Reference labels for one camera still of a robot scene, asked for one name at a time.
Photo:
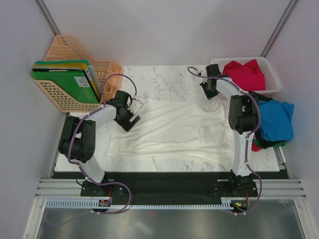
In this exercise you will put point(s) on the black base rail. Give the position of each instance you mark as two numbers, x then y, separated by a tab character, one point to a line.
168	187

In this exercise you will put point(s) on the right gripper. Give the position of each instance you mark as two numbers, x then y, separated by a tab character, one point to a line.
209	95

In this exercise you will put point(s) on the green file folder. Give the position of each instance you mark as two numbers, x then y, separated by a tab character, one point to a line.
67	84

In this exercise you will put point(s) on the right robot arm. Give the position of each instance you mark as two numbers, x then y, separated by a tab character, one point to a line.
243	117

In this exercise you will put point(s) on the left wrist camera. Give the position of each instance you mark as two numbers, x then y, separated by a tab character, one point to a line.
135	105

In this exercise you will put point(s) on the white plastic basket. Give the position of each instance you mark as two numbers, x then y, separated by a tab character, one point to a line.
272	81

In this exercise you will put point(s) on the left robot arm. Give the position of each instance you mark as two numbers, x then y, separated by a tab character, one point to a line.
78	138

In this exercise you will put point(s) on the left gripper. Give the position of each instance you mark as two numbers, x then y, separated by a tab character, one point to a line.
126	125

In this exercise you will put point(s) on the white t shirt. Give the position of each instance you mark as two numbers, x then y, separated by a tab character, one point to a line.
197	131

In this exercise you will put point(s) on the blue t shirt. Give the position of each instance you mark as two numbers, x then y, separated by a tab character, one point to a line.
276	120

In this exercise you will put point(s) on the black t shirt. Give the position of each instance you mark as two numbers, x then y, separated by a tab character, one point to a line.
258	141

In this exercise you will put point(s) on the peach plastic file organizer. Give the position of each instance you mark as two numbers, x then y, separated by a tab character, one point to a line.
73	80

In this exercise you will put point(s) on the red t shirt in basket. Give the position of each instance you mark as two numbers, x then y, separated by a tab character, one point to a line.
249	76

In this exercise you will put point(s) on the red t shirt on table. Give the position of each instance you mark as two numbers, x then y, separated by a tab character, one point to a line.
255	146

